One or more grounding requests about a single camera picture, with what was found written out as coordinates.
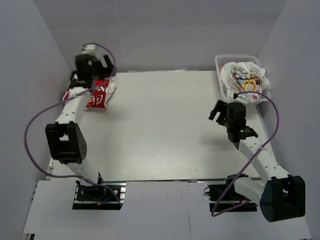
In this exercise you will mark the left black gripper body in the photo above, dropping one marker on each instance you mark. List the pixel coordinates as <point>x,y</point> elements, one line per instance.
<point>99,71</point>

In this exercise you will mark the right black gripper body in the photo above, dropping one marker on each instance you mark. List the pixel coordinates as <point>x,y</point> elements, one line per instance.
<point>221,107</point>

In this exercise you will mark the white t-shirt red print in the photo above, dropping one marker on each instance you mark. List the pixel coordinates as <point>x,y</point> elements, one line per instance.
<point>98,96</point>

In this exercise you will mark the white t-shirt colourful cartoon print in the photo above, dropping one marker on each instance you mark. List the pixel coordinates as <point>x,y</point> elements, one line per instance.
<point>244,82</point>

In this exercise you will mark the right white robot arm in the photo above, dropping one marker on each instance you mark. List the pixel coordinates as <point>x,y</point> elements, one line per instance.
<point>262,181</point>

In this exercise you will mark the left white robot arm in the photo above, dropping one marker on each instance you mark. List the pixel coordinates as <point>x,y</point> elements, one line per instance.
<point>65,139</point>

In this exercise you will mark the folded Charlie Brown t-shirt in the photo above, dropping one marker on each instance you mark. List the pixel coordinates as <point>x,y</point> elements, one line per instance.
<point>111,87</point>

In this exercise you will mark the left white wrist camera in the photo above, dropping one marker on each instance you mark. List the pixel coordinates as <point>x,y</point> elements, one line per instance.
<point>89,49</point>

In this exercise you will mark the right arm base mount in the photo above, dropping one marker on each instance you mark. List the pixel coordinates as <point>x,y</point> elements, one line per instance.
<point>213,192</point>

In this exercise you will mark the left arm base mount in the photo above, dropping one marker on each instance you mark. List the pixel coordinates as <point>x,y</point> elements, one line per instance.
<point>97,198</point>

